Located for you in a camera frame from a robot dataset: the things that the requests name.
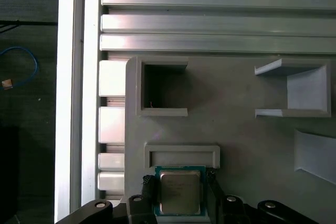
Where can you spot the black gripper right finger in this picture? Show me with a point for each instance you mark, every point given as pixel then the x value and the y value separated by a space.
pixel 228 208

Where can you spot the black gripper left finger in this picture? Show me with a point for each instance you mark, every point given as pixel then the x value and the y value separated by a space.
pixel 140 208

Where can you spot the silver green CPU chip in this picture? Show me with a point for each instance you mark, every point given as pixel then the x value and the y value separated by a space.
pixel 179 192

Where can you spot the grey plastic parts rack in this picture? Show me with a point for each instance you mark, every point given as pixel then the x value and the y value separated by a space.
pixel 236 134

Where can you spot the small brown floor scrap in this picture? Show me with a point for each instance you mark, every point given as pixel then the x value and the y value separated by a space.
pixel 6 84

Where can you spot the thin black floor rod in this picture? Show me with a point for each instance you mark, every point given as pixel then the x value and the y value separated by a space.
pixel 31 22

